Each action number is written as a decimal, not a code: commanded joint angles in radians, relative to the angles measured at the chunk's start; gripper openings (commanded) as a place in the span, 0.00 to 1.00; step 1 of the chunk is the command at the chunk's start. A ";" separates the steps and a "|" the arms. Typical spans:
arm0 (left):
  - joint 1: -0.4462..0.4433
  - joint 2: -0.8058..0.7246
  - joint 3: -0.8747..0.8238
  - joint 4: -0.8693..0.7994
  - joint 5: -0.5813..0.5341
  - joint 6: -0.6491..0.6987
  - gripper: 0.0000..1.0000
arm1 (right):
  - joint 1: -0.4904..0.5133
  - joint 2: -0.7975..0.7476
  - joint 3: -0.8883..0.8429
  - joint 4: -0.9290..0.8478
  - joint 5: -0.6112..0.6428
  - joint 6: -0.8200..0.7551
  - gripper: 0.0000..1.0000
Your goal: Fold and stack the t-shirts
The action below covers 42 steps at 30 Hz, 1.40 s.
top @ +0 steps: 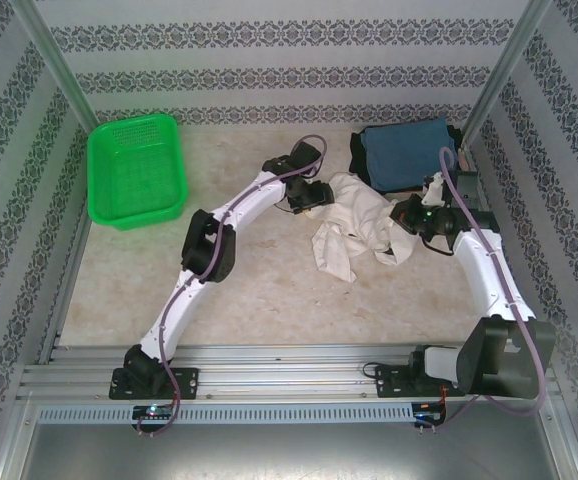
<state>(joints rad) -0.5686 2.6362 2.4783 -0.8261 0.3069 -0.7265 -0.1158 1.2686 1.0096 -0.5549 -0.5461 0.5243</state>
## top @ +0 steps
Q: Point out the white cloth towel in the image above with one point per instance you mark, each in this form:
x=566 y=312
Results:
x=354 y=220

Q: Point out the blue folded t-shirt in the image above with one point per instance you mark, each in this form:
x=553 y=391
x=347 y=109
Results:
x=404 y=155

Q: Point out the pink folded cloth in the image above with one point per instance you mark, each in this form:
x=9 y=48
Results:
x=464 y=160

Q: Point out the green plastic basket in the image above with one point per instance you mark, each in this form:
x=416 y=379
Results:
x=134 y=170

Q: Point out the small controller circuit board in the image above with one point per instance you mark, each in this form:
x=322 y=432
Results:
x=154 y=411
x=430 y=412

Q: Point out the grey sheet metal shelf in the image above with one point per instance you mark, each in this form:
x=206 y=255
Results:
x=289 y=450

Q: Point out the aluminium side rail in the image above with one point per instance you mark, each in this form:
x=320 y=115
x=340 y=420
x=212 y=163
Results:
x=61 y=300
x=491 y=215

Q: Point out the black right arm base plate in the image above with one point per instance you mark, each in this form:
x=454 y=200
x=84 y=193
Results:
x=391 y=382

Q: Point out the aluminium mounting rail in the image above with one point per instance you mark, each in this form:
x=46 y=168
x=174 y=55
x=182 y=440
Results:
x=279 y=370

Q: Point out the aluminium frame post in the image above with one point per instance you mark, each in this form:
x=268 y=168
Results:
x=509 y=65
x=59 y=65

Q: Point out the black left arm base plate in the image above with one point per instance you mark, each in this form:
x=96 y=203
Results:
x=184 y=382

